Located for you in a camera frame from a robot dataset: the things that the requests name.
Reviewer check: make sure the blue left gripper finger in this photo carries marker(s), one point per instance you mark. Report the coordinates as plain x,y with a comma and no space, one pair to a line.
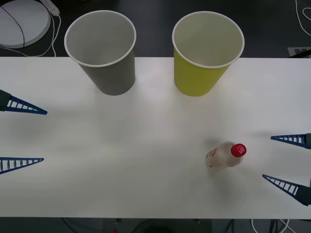
22,106
14,163

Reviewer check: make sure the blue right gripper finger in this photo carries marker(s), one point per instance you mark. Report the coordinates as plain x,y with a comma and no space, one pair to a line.
289,187
295,139

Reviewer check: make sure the clear bottle with red cap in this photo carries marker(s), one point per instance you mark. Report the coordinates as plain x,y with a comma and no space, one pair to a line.
224,156

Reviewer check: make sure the white round disc base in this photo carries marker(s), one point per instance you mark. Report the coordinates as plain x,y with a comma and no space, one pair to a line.
29,24

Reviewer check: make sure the grey floor socket box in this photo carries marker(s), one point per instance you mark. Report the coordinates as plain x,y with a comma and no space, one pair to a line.
298,52

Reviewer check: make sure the grey plastic bin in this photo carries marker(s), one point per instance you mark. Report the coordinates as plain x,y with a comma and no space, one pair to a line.
114,80

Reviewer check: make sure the white power strip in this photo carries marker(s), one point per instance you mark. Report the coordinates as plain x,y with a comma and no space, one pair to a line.
52,7

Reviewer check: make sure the yellow-green plastic bin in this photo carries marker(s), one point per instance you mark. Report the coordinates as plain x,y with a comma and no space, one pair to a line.
194,77

